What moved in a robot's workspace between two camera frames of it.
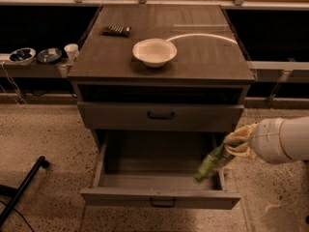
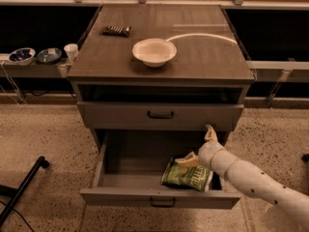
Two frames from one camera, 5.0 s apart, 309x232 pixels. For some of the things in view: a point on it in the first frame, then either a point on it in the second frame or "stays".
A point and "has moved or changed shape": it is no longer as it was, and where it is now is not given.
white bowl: x=154 y=51 stays
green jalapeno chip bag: x=214 y=159 has moved or changed shape
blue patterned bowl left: x=22 y=55 stays
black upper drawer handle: x=162 y=118 stays
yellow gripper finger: x=241 y=149 -> x=191 y=160
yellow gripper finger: x=240 y=134 -> x=210 y=135
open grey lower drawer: x=154 y=168 stays
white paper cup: x=71 y=50 stays
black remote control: x=117 y=31 stays
